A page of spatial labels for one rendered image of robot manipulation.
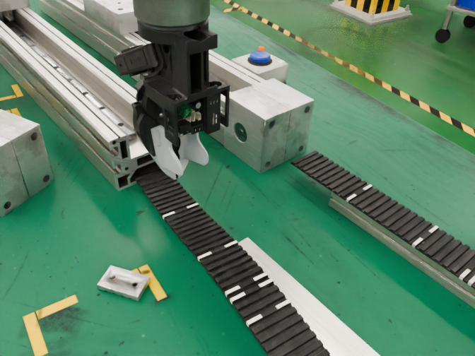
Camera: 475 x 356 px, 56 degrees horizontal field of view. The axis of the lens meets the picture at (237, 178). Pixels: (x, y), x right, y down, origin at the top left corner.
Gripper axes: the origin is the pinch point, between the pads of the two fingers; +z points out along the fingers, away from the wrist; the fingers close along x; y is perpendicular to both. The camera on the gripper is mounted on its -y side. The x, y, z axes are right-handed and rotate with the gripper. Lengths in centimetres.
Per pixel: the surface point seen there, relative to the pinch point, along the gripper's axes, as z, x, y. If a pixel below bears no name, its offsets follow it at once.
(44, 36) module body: -1.8, 1.3, -48.0
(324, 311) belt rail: 2.6, 1.1, 26.3
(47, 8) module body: 4, 13, -80
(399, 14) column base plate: 83, 315, -161
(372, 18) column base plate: 81, 284, -165
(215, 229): 3.0, -0.5, 10.3
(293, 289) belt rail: 2.6, 0.5, 22.6
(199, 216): 3.8, -0.2, 6.5
